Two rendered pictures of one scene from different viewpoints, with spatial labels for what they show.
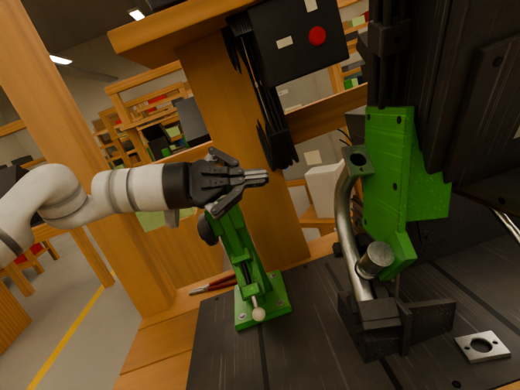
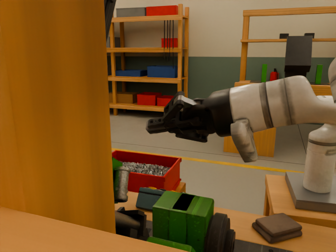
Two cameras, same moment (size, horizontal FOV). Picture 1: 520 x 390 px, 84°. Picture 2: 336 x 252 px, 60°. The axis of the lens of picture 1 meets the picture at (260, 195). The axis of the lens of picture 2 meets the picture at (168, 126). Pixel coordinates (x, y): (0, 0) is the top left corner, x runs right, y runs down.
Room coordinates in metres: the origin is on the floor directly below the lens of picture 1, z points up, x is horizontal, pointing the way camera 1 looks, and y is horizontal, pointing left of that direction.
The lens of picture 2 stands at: (0.92, 0.18, 1.36)
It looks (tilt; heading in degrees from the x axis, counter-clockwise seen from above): 14 degrees down; 199
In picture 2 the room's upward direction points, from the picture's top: straight up
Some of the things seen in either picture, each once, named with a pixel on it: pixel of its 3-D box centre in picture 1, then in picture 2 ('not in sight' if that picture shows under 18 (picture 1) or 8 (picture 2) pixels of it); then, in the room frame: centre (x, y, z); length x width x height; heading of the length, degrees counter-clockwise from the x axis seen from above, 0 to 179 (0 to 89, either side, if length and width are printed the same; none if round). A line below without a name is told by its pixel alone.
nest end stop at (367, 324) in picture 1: (376, 326); (134, 225); (0.36, -0.10, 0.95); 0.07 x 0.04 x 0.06; 89
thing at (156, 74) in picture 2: not in sight; (117, 63); (-4.80, -2.94, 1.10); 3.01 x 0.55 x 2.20; 89
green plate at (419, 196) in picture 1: (402, 171); not in sight; (0.40, -0.21, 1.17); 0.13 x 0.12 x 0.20; 89
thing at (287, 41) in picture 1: (294, 39); not in sight; (0.67, -0.18, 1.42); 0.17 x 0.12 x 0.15; 89
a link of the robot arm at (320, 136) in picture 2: not in sight; (325, 120); (-0.16, 0.37, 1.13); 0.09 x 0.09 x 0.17; 20
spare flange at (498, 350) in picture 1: (480, 347); not in sight; (0.31, -0.23, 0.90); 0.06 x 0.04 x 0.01; 80
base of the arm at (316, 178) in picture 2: not in sight; (319, 165); (-0.16, 0.37, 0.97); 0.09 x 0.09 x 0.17; 12
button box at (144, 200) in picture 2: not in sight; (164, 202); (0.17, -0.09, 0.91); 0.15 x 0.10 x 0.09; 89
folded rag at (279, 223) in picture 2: not in sight; (276, 226); (0.20, 0.23, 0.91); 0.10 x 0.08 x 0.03; 128
